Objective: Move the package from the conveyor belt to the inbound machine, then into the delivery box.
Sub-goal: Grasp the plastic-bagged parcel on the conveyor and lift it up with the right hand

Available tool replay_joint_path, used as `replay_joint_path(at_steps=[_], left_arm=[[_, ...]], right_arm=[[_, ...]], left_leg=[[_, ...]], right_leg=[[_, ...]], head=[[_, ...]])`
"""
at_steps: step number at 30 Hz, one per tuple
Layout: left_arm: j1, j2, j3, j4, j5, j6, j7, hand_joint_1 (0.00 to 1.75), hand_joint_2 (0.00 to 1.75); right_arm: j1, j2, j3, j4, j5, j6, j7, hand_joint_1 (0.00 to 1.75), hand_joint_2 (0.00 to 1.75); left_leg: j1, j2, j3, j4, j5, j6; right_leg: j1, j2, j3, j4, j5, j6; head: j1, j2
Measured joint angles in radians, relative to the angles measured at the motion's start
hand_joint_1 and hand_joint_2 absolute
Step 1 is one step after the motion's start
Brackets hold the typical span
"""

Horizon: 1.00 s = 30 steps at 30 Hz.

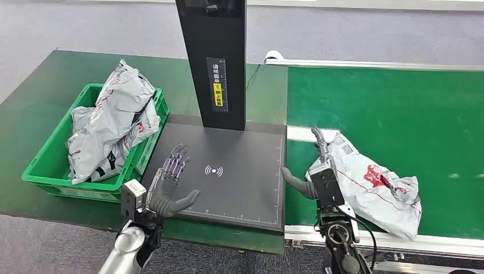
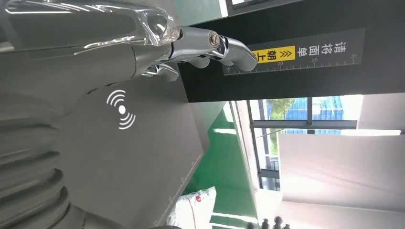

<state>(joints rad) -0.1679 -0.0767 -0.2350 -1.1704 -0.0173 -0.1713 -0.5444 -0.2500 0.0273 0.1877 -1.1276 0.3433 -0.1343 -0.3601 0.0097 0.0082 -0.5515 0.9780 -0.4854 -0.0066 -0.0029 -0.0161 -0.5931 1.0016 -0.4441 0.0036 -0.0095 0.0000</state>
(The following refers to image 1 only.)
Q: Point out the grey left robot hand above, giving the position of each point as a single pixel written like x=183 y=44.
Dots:
x=164 y=196

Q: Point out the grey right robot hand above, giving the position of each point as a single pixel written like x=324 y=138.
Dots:
x=302 y=187

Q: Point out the white package with red print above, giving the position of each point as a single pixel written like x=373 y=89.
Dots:
x=378 y=196

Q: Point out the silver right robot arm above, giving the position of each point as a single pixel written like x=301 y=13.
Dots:
x=338 y=234

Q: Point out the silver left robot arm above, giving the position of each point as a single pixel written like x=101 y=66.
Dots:
x=126 y=246

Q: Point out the white package with small logo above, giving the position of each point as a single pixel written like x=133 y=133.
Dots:
x=145 y=130

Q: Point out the large white grey package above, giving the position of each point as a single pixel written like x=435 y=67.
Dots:
x=121 y=98

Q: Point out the small white grey package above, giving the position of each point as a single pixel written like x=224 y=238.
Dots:
x=81 y=117

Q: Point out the green conveyor belt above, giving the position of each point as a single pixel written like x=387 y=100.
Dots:
x=397 y=113

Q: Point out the black scanner platform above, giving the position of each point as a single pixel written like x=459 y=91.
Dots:
x=242 y=189

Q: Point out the green plastic crate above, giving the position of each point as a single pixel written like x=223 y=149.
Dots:
x=45 y=170

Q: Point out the black yellow ruler label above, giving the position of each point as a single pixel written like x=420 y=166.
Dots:
x=217 y=85

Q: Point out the black scanner column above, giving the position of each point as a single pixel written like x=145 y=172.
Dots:
x=211 y=34

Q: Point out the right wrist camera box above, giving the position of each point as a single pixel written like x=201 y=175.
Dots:
x=329 y=187

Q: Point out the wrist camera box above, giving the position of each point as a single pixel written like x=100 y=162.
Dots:
x=132 y=196
x=329 y=187

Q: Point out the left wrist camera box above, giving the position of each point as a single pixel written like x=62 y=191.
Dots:
x=132 y=196

